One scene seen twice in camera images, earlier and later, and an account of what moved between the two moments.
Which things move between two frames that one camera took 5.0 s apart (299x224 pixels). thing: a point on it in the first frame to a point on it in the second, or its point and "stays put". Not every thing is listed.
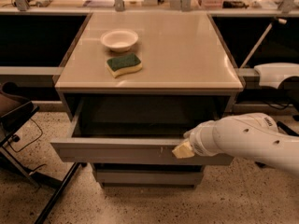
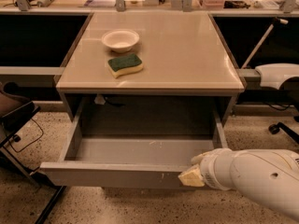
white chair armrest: [272, 74] stays put
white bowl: [120, 40] stays put
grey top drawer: [135, 131] to [129, 161]
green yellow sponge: [120, 65] stays put
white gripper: [197, 142] to [211, 168]
